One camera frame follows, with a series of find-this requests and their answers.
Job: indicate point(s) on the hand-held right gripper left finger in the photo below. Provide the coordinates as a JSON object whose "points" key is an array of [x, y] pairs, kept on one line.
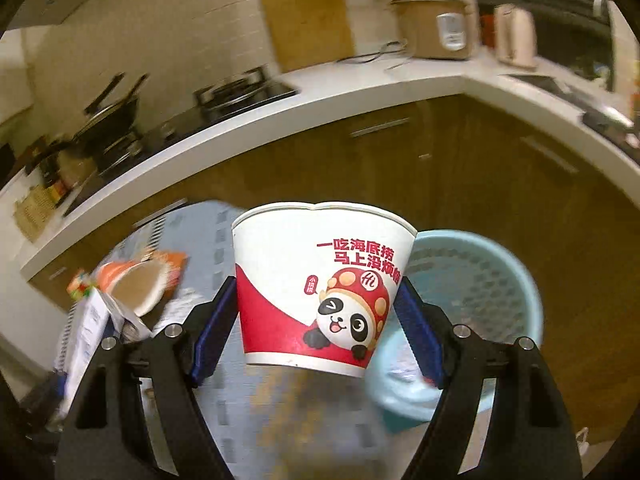
{"points": [[215, 332]]}

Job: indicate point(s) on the steel kitchen sink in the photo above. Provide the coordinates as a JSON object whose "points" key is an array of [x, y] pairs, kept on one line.
{"points": [[565, 97]]}

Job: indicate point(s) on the cream electric kettle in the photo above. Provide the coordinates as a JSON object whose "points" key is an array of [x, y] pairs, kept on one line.
{"points": [[515, 35]]}

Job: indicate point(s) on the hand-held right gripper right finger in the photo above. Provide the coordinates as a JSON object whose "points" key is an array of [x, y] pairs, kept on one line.
{"points": [[420, 342]]}

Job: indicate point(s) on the black gas stove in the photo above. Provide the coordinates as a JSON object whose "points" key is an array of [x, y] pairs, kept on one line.
{"points": [[250, 92]]}

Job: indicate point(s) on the dark window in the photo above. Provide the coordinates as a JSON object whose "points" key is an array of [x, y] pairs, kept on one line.
{"points": [[560, 5]]}

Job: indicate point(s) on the white panda print paper bowl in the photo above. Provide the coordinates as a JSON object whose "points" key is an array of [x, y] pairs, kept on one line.
{"points": [[280, 270]]}

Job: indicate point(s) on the black wok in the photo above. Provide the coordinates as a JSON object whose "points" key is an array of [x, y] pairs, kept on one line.
{"points": [[107, 125]]}

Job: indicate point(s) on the light blue plastic waste basket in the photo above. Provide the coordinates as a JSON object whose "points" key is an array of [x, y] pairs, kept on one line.
{"points": [[475, 280]]}

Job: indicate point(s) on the wooden base cabinet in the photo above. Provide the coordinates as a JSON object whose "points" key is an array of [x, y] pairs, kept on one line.
{"points": [[450, 170]]}

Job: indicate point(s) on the dark sauce bottle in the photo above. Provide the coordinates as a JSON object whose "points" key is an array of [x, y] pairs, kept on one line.
{"points": [[52, 172]]}

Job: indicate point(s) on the grey patterned table cloth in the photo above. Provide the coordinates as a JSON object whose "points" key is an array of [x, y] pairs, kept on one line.
{"points": [[300, 410]]}

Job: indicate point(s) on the white printed carton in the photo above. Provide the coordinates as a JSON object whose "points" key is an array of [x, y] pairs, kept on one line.
{"points": [[87, 330]]}

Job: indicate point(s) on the red cups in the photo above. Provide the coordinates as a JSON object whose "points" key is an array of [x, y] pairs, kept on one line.
{"points": [[486, 27]]}

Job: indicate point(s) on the yellow plastic basket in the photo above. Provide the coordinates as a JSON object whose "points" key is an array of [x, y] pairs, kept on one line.
{"points": [[32, 212]]}

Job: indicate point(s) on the orange paper cup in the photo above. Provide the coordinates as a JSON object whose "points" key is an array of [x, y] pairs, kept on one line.
{"points": [[132, 290]]}

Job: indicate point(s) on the beige rice cooker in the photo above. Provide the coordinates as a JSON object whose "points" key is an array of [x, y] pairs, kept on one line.
{"points": [[425, 30]]}

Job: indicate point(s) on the wooden cutting board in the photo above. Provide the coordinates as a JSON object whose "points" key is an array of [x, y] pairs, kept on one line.
{"points": [[305, 20]]}

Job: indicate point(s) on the colourful puzzle cube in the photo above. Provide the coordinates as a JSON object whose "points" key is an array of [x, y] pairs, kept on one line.
{"points": [[80, 287]]}

